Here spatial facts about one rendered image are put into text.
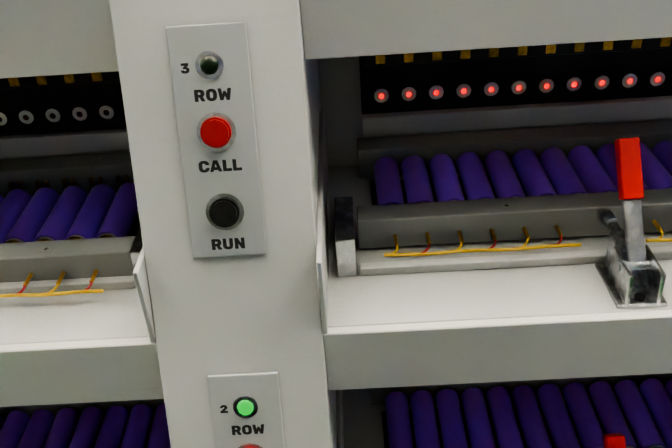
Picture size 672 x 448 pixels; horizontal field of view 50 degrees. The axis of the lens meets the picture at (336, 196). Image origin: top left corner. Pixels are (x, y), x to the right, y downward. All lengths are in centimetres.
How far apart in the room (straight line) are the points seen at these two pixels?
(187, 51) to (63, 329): 18
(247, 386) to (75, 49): 21
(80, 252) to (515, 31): 29
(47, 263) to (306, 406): 18
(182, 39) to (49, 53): 7
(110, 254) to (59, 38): 14
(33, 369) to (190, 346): 9
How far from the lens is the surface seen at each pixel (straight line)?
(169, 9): 38
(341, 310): 42
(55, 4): 40
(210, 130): 37
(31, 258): 48
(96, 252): 47
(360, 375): 43
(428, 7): 38
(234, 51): 37
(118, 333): 44
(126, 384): 45
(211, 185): 38
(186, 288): 41
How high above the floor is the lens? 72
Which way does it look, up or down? 15 degrees down
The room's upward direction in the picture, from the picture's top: 4 degrees counter-clockwise
